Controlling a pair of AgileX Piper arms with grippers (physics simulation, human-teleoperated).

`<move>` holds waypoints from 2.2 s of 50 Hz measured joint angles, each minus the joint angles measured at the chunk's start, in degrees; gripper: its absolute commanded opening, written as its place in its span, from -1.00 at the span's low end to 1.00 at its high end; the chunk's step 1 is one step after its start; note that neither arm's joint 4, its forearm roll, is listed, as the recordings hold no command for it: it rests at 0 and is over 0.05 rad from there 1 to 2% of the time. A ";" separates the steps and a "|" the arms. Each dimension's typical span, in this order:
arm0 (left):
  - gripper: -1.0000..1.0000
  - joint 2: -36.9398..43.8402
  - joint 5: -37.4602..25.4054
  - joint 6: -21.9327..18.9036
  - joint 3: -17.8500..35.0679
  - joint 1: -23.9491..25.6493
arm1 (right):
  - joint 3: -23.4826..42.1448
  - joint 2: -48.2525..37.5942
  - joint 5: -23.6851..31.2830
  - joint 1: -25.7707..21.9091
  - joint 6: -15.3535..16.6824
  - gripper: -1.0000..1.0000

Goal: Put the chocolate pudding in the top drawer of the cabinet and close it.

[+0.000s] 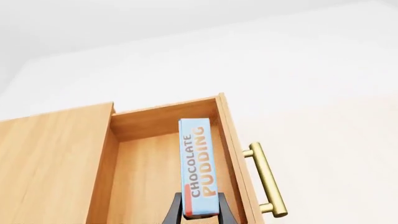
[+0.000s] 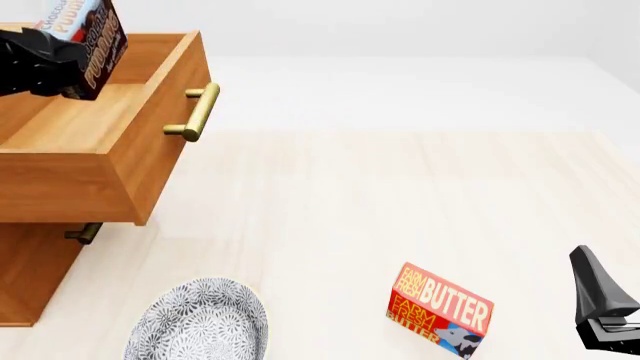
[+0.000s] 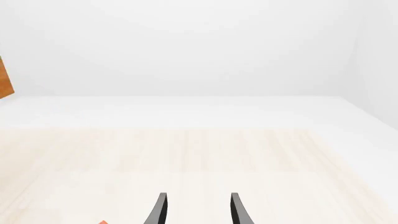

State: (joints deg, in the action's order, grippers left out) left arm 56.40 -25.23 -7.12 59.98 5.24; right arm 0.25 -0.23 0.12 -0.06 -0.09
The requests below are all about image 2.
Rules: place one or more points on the wooden cabinet drawer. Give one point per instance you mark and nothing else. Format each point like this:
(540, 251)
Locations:
(90, 123)

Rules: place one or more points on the wooden cabinet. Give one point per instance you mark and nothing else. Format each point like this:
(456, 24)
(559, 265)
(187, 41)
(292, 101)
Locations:
(30, 273)

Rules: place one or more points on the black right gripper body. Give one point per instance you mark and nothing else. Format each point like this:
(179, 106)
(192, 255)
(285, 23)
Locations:
(612, 335)

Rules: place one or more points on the grey patterned bowl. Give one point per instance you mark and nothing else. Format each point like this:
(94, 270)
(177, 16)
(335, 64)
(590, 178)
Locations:
(200, 322)

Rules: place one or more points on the chocolate pudding box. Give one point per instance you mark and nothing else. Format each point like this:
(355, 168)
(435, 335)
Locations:
(102, 41)

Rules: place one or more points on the red butter box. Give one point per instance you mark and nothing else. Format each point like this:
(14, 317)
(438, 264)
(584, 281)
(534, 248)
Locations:
(440, 311)

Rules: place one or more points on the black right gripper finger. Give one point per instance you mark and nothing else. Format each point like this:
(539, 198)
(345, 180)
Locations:
(597, 288)

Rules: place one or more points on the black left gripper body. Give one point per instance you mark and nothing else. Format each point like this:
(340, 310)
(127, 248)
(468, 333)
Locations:
(14, 63)

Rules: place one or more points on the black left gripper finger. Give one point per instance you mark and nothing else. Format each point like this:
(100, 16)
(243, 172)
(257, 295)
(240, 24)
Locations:
(62, 63)

